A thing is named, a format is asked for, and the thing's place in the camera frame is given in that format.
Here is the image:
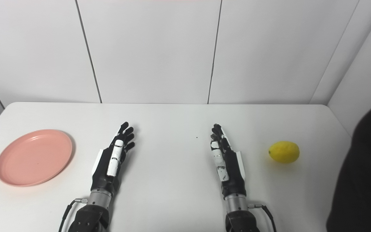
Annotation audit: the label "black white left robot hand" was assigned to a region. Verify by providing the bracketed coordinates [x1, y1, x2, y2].
[91, 121, 136, 194]

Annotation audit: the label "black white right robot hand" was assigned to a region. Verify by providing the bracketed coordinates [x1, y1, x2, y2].
[210, 124, 247, 199]

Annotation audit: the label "yellow lemon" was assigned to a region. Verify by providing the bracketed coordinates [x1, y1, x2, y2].
[268, 141, 300, 164]

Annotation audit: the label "pink round plate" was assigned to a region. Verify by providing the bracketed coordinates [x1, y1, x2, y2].
[0, 129, 73, 187]

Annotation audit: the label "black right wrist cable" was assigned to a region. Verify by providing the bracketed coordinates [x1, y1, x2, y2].
[248, 203, 277, 232]

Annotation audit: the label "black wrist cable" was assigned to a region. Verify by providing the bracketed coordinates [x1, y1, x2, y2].
[59, 198, 88, 232]
[248, 203, 277, 232]

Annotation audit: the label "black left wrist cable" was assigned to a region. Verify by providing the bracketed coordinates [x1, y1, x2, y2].
[59, 198, 88, 232]

